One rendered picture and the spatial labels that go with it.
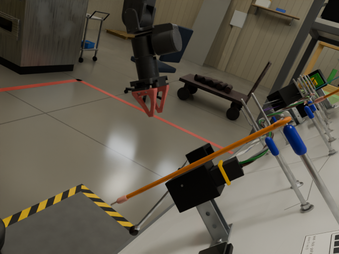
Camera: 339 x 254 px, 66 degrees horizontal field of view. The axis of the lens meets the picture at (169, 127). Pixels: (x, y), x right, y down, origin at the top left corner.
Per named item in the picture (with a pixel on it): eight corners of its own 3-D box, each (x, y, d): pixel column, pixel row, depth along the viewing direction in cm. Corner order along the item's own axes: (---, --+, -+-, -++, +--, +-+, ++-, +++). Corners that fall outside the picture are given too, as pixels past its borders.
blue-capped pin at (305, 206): (299, 208, 29) (260, 139, 30) (313, 203, 28) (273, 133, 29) (301, 214, 27) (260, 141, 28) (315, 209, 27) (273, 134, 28)
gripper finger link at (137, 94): (170, 112, 72) (164, 77, 71) (158, 117, 66) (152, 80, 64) (149, 114, 75) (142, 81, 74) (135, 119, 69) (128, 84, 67)
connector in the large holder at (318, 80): (324, 83, 90) (318, 72, 90) (323, 83, 87) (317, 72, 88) (307, 91, 93) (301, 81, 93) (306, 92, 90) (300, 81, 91)
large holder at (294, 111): (331, 107, 96) (311, 73, 97) (298, 126, 90) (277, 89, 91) (316, 112, 102) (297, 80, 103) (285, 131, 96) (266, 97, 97)
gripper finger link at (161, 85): (173, 110, 75) (168, 77, 73) (163, 115, 69) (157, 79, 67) (153, 112, 78) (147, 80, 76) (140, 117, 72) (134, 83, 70)
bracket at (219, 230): (217, 231, 35) (199, 196, 35) (233, 224, 34) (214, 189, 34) (210, 248, 30) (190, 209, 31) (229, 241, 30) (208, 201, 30)
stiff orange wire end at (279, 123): (116, 205, 25) (113, 199, 25) (293, 120, 18) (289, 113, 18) (108, 210, 24) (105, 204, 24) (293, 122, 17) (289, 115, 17)
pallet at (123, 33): (123, 34, 1051) (123, 30, 1046) (142, 41, 1026) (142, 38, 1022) (103, 31, 937) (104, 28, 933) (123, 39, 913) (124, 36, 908)
